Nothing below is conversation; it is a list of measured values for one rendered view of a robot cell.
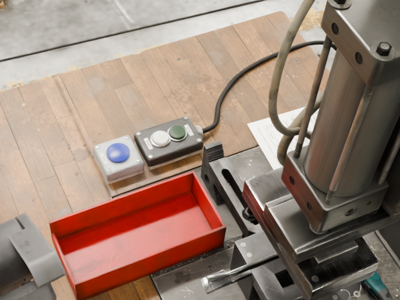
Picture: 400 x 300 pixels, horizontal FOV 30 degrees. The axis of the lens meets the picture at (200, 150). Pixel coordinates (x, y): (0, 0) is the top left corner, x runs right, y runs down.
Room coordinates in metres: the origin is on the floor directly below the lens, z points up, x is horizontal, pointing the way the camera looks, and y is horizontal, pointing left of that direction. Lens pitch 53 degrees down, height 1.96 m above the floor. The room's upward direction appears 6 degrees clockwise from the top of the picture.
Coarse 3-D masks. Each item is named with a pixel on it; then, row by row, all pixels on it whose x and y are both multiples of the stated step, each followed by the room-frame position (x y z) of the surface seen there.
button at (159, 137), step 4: (156, 132) 0.81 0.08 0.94; (160, 132) 0.81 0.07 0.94; (164, 132) 0.81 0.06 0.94; (152, 136) 0.80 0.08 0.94; (156, 136) 0.80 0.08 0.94; (160, 136) 0.80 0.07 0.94; (164, 136) 0.80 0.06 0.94; (168, 136) 0.80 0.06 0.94; (152, 140) 0.79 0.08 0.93; (156, 140) 0.79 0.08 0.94; (160, 140) 0.79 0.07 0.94; (164, 140) 0.79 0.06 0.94; (156, 144) 0.79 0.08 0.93; (160, 144) 0.78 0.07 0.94; (164, 144) 0.79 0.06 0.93
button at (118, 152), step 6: (114, 144) 0.77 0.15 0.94; (120, 144) 0.77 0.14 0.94; (108, 150) 0.76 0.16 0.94; (114, 150) 0.76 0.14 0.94; (120, 150) 0.76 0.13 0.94; (126, 150) 0.76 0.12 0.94; (108, 156) 0.75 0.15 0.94; (114, 156) 0.75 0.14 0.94; (120, 156) 0.75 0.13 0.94; (126, 156) 0.75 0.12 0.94
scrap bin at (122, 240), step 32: (160, 192) 0.68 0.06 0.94; (192, 192) 0.71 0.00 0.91; (64, 224) 0.60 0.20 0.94; (96, 224) 0.63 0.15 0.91; (128, 224) 0.64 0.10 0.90; (160, 224) 0.64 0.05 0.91; (192, 224) 0.65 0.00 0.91; (224, 224) 0.62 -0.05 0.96; (64, 256) 0.57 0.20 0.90; (96, 256) 0.57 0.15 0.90; (128, 256) 0.58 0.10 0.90; (160, 256) 0.56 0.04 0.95; (192, 256) 0.59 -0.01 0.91; (96, 288) 0.51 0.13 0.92
